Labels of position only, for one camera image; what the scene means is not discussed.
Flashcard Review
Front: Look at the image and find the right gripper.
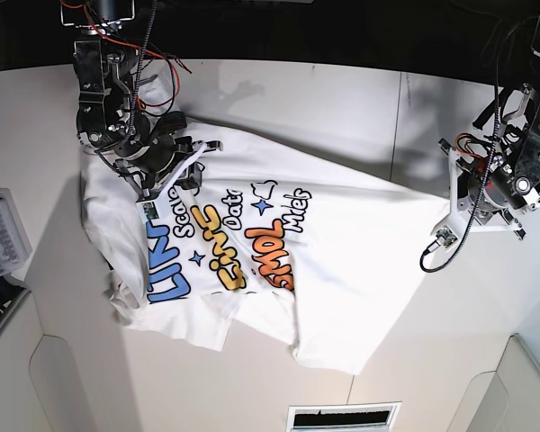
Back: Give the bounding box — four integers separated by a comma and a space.
96, 134, 223, 201

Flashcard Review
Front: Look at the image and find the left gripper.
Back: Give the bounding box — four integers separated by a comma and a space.
439, 139, 526, 240

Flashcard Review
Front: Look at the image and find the white printed t-shirt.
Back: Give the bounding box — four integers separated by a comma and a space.
81, 120, 447, 374

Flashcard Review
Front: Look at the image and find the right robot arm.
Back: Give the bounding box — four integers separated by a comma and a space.
59, 1, 222, 201

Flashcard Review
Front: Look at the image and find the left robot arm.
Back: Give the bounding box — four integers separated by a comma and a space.
433, 9, 540, 248

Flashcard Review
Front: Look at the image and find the clear plastic parts box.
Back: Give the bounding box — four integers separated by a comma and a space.
0, 188, 32, 277

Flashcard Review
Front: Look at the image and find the white table vent slot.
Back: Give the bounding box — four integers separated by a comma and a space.
285, 401, 402, 432

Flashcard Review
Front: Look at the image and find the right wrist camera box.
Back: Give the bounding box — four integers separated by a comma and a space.
136, 199, 159, 223

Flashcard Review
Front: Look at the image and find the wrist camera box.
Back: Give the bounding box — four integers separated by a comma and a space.
433, 220, 460, 249
136, 199, 159, 223

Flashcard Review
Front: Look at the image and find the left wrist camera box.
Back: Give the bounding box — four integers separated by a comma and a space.
433, 220, 460, 249

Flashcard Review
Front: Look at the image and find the braided camera cable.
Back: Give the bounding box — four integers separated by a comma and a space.
418, 197, 487, 275

